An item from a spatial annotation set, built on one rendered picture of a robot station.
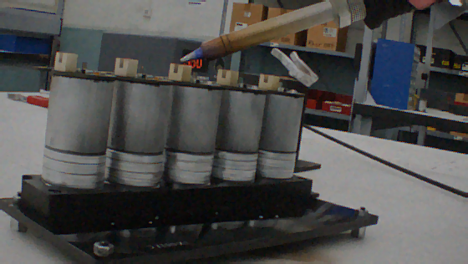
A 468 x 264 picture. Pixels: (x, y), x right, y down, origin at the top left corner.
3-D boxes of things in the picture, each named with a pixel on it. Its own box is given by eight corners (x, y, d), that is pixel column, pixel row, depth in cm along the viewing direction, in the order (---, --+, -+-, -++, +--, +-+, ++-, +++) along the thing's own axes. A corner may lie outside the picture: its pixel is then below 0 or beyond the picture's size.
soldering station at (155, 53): (226, 115, 88) (235, 46, 87) (166, 114, 79) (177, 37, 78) (150, 100, 97) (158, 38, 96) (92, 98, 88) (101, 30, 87)
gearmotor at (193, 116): (219, 205, 27) (236, 84, 27) (176, 208, 25) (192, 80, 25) (181, 190, 29) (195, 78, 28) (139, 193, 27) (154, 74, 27)
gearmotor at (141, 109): (170, 208, 25) (185, 80, 25) (121, 212, 23) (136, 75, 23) (133, 193, 27) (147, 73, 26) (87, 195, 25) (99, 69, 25)
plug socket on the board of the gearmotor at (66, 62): (81, 73, 22) (83, 54, 22) (62, 72, 21) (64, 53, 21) (70, 71, 23) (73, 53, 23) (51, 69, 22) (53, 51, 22)
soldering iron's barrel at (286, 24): (210, 73, 23) (369, 18, 23) (195, 33, 23) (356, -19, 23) (210, 71, 25) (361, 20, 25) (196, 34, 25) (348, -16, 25)
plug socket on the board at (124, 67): (141, 78, 24) (144, 60, 24) (124, 76, 23) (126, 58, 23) (129, 76, 25) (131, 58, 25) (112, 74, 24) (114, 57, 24)
